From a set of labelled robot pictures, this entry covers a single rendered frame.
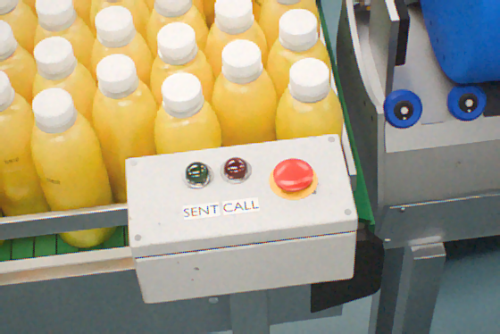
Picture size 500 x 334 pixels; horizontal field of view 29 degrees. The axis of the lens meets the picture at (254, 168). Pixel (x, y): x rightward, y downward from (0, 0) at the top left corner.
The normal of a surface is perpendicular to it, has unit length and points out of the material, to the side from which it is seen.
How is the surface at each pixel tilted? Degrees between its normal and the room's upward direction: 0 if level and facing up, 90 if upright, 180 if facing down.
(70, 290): 90
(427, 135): 52
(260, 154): 0
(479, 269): 0
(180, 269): 90
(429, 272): 90
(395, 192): 71
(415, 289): 90
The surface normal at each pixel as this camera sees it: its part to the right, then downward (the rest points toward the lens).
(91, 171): 0.81, 0.44
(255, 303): 0.12, 0.77
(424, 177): 0.10, 0.52
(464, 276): -0.04, -0.62
